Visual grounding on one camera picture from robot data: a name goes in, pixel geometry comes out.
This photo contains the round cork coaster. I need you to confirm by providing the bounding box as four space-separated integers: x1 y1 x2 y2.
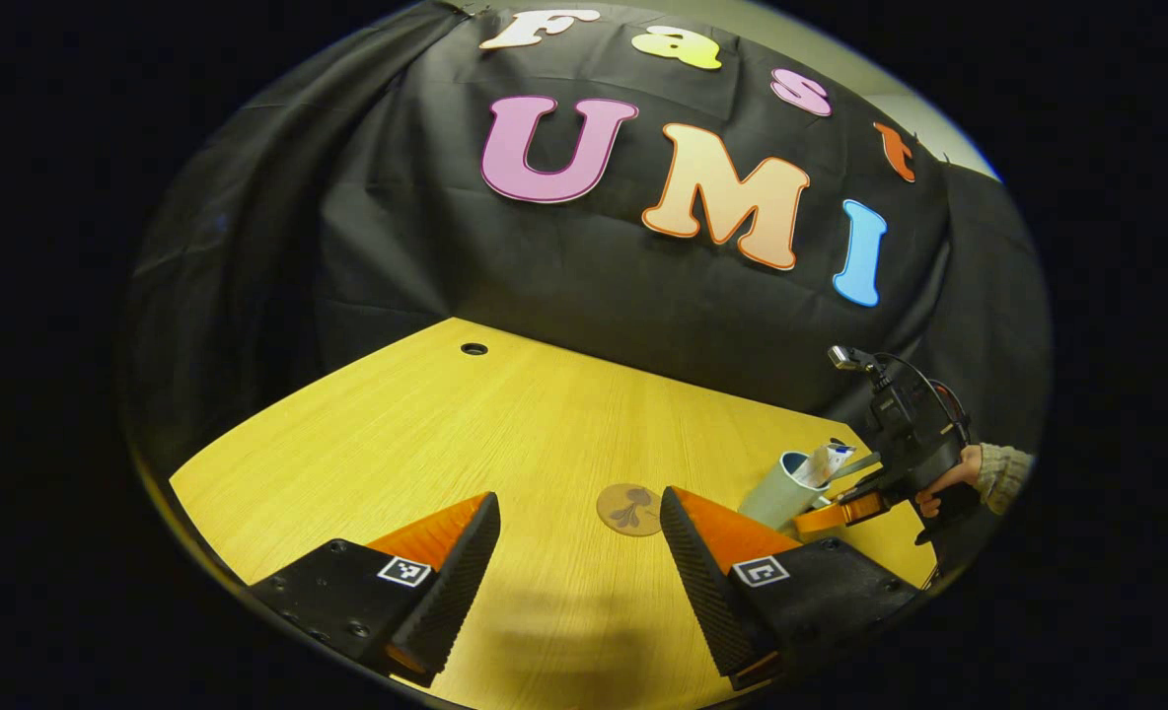
596 482 666 538

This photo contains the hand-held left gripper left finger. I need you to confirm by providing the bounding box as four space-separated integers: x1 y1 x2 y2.
249 491 502 688

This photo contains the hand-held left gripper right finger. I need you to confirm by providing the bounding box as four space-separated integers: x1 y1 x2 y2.
659 485 920 691

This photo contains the white toothpaste tube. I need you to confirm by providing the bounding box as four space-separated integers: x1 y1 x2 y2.
791 441 856 491

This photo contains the wooden desktop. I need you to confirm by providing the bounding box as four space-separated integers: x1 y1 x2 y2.
170 317 940 710

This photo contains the black backdrop cloth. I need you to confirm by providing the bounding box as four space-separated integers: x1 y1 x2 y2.
125 0 1054 474

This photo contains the black cable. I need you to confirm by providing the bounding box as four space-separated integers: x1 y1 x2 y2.
875 352 972 445

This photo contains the pale green cup wooden handle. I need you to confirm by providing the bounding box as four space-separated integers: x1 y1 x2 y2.
738 451 832 533

